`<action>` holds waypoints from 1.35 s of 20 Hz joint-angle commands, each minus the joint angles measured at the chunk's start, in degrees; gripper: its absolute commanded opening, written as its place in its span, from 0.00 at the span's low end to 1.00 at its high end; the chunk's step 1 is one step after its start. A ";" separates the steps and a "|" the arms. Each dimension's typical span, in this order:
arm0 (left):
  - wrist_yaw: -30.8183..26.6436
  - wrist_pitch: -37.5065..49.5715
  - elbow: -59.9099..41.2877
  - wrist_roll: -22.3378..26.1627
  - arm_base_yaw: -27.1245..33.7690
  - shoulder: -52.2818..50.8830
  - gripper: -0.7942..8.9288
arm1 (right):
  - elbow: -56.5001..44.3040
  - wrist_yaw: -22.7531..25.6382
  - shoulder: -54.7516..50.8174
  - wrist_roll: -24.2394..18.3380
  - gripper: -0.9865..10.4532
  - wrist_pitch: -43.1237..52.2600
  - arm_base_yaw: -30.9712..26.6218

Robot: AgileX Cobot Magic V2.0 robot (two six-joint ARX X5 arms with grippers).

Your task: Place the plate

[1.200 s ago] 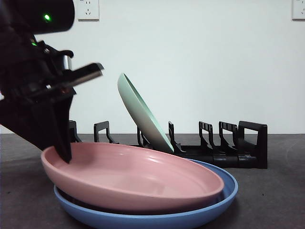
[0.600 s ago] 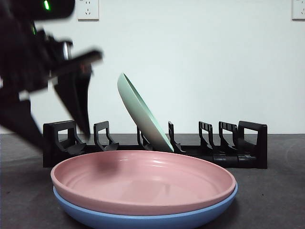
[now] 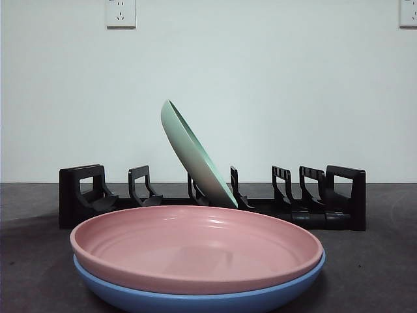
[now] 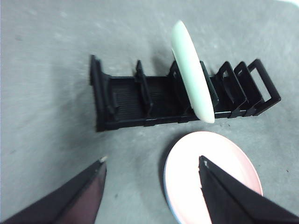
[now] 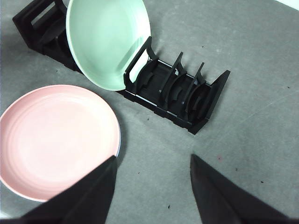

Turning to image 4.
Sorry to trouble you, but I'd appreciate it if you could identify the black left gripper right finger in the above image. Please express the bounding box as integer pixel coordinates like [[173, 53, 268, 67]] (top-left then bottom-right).
[[198, 155, 299, 224]]

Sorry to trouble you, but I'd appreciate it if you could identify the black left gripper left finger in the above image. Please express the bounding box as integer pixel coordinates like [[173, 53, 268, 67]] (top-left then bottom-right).
[[0, 155, 108, 224]]

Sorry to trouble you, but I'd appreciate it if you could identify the pink plate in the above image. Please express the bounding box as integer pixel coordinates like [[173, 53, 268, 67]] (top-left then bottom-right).
[[163, 130, 264, 224]]

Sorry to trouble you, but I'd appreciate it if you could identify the green plate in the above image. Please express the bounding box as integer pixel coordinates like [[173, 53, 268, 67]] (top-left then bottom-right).
[[170, 20, 215, 124]]

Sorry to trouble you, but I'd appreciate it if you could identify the black plate rack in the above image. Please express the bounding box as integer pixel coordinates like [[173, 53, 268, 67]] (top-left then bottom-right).
[[89, 54, 282, 133]]

